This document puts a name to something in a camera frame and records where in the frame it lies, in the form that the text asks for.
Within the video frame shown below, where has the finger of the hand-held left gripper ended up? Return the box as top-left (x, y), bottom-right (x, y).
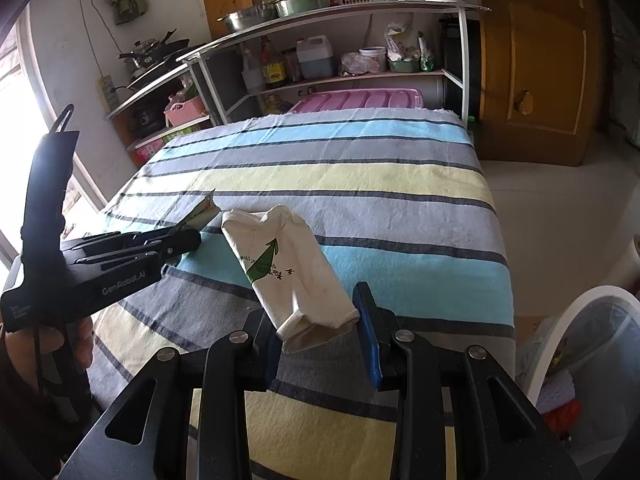
top-left (60, 226), bottom-right (179, 257)
top-left (75, 229), bottom-right (202, 275)

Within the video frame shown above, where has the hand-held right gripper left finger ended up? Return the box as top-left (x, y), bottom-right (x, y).
top-left (57, 310), bottom-right (288, 480)

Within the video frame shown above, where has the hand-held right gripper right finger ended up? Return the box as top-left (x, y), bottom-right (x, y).
top-left (352, 281), bottom-right (583, 480)

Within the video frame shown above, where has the green white paper wrapper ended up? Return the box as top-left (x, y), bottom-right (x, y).
top-left (177, 189), bottom-right (219, 233)

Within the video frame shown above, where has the beige paper bag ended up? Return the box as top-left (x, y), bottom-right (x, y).
top-left (221, 205), bottom-right (361, 353)

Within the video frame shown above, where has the white trash bin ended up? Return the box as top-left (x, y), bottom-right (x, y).
top-left (515, 285), bottom-right (640, 480)

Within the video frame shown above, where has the large white foam net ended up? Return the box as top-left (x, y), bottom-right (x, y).
top-left (537, 365), bottom-right (576, 411)

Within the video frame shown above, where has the person's left forearm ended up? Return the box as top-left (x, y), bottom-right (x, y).
top-left (0, 355), bottom-right (96, 480)

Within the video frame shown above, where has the person's left hand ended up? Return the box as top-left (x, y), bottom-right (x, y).
top-left (2, 316), bottom-right (96, 386)

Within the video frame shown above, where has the colourful cardboard box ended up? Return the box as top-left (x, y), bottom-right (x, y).
top-left (132, 137), bottom-right (173, 166)

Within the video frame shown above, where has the window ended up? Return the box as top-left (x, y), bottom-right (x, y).
top-left (0, 15), bottom-right (108, 281)

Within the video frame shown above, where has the pink woven basket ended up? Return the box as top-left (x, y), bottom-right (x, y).
top-left (165, 94), bottom-right (207, 128)

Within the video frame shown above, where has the striped tablecloth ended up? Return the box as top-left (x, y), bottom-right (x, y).
top-left (92, 108), bottom-right (516, 480)

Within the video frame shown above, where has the white side shelf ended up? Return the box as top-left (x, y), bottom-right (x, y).
top-left (105, 62), bottom-right (216, 166)

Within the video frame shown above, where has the steel pot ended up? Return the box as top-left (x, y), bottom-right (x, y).
top-left (118, 39), bottom-right (156, 68)

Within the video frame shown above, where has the black frying pan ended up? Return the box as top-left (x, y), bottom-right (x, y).
top-left (130, 30), bottom-right (191, 86)

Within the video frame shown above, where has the clear plastic bottle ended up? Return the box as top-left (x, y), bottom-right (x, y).
top-left (241, 49), bottom-right (266, 95)

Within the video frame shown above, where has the yellow label sauce bottle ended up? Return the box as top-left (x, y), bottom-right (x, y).
top-left (259, 36), bottom-right (287, 88)

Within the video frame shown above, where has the dark glass jar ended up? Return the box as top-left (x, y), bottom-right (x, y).
top-left (282, 47), bottom-right (303, 83)

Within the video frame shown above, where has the plastic oil jug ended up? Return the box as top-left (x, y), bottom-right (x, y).
top-left (296, 35), bottom-right (336, 81)

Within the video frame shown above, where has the steel bowl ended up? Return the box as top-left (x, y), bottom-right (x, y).
top-left (217, 6), bottom-right (278, 33)

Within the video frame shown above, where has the crumpled clear plastic bag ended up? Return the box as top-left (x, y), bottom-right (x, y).
top-left (340, 52), bottom-right (378, 77)

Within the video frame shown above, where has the white plastic tub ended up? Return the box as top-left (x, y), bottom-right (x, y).
top-left (359, 46), bottom-right (388, 73)

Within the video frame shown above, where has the green basin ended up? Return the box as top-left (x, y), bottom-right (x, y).
top-left (274, 0), bottom-right (332, 18)

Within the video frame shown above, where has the black tall appliance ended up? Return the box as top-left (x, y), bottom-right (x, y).
top-left (440, 17), bottom-right (466, 121)

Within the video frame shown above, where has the green seasoning packet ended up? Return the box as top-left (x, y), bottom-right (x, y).
top-left (417, 32), bottom-right (435, 72)

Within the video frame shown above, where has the white metal shelf rack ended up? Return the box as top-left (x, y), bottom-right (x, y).
top-left (177, 1), bottom-right (493, 128)

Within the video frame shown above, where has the white food bag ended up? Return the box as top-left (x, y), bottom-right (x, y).
top-left (384, 22), bottom-right (421, 61)

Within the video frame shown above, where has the wooden door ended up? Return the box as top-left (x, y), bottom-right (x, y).
top-left (472, 0), bottom-right (608, 167)

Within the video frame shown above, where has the wall power strip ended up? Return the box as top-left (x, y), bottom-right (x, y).
top-left (96, 75), bottom-right (113, 113)

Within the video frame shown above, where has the wall power cable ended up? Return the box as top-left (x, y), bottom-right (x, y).
top-left (77, 0), bottom-right (108, 78)

